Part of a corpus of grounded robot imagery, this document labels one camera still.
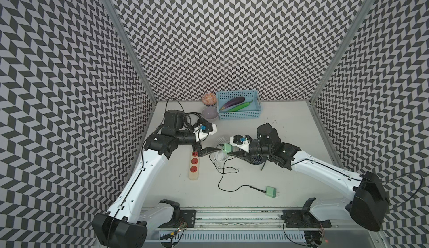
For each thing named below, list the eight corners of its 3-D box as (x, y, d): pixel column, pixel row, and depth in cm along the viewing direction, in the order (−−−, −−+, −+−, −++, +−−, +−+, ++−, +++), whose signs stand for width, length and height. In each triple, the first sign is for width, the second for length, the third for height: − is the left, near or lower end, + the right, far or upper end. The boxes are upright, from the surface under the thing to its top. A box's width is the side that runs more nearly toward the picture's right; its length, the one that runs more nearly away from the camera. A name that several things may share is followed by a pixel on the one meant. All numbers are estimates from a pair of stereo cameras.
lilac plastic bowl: (200, 116, 111) (199, 111, 107) (210, 109, 115) (209, 103, 111) (212, 126, 106) (212, 120, 102) (222, 118, 110) (222, 112, 106)
